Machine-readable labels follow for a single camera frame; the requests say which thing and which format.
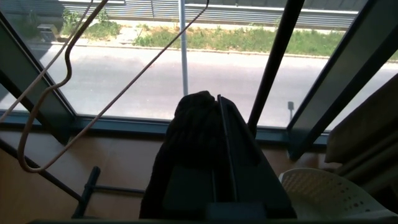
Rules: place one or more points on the pink clothes hanger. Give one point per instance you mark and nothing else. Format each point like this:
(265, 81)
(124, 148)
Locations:
(66, 54)
(43, 70)

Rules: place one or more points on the brown curtain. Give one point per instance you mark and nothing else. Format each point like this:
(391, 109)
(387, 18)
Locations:
(357, 137)

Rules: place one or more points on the black clothes rack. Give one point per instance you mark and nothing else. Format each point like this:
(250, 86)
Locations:
(275, 62)

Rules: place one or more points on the window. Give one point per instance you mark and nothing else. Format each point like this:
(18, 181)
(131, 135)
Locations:
(342, 81)

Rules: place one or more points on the white laundry basket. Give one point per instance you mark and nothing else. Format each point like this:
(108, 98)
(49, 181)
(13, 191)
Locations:
(320, 193)

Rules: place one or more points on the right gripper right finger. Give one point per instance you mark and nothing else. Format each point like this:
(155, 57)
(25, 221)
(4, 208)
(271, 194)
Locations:
(258, 186)

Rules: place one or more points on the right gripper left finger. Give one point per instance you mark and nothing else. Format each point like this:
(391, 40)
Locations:
(186, 189)

